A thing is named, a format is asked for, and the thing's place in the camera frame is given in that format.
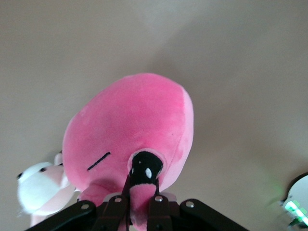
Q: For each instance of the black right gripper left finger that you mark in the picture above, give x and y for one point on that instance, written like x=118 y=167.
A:
x=79 y=215

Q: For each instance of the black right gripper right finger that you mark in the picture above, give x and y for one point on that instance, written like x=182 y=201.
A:
x=197 y=214

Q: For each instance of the pink round plush toy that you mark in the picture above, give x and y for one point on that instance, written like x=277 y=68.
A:
x=132 y=115

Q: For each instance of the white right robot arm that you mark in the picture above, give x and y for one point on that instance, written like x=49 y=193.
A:
x=299 y=187

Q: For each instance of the small white pink plush dog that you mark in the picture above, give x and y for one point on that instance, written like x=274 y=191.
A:
x=36 y=185

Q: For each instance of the brown table cover sheet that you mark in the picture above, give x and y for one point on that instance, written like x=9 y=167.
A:
x=48 y=48

